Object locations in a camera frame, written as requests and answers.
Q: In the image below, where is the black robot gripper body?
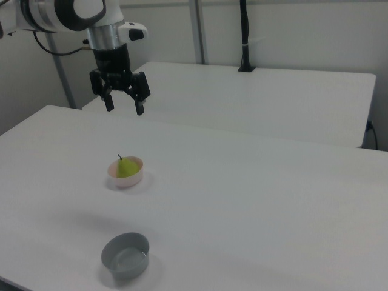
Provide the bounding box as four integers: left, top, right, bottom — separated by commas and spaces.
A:
92, 43, 135, 91

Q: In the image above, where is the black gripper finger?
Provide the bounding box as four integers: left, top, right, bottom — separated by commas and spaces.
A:
122, 71, 152, 116
89, 69, 115, 112

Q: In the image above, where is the green yellow pear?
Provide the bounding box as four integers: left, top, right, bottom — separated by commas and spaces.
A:
116, 153, 141, 179

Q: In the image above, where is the pink bowl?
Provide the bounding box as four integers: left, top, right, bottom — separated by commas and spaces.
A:
107, 155, 144, 190

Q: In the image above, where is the grey bowl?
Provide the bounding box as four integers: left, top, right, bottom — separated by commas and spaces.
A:
101, 232, 151, 281

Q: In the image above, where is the white side table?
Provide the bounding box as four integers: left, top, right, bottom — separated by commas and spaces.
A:
81, 61, 377, 149

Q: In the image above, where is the grey partition post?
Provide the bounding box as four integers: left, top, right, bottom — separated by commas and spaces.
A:
189, 0, 210, 65
45, 32, 77, 109

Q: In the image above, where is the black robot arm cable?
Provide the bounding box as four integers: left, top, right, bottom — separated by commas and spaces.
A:
32, 30, 92, 56

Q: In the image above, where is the black camera pole with base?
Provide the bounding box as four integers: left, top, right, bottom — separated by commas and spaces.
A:
237, 0, 257, 73

